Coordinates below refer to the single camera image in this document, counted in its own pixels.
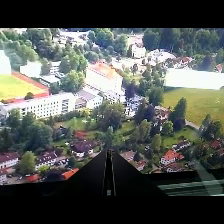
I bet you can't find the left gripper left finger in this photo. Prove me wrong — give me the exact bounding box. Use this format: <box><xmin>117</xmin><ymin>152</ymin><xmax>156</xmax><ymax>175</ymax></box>
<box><xmin>64</xmin><ymin>149</ymin><xmax>108</xmax><ymax>197</ymax></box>

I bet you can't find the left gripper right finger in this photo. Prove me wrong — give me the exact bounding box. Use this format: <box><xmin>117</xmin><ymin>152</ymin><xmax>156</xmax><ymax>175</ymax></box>
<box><xmin>111</xmin><ymin>150</ymin><xmax>162</xmax><ymax>197</ymax></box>

